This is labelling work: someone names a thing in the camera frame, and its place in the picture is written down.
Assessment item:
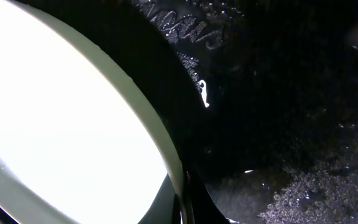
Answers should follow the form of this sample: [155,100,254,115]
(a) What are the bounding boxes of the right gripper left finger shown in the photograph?
[139,175,179,224]

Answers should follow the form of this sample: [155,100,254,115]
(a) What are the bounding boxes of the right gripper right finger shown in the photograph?
[186,170,229,224]

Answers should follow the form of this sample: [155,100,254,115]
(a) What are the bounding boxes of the pale green plate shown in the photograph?
[0,1,183,223]

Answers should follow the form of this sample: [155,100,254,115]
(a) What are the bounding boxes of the black round tray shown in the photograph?
[0,0,358,224]

